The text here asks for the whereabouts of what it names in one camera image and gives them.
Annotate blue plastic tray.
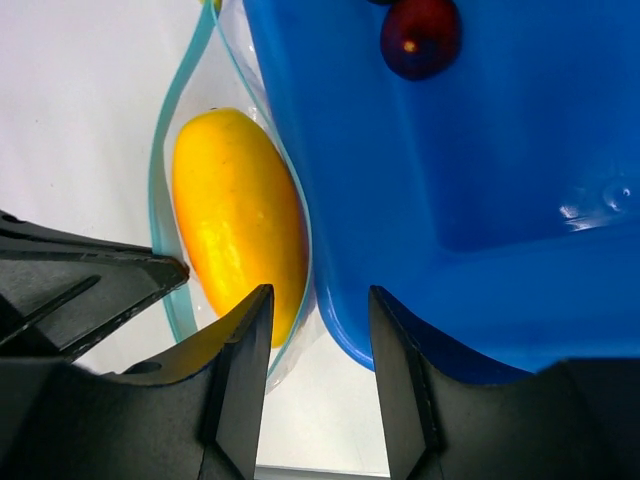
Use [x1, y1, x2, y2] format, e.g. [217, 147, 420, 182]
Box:
[245, 1, 639, 371]

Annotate yellow mango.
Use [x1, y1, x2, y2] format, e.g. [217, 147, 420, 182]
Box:
[172, 108, 309, 348]

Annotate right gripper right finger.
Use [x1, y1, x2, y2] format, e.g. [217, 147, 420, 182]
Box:
[368, 286, 639, 479]

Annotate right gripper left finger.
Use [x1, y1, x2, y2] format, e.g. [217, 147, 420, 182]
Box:
[1, 285, 274, 479]

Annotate dark red plum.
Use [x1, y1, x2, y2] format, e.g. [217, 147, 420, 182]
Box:
[380, 0, 462, 81]

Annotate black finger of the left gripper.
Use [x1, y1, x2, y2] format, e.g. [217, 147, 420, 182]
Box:
[1, 212, 189, 361]

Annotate clear zip top bag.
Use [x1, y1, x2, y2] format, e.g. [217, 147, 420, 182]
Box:
[148, 1, 317, 394]

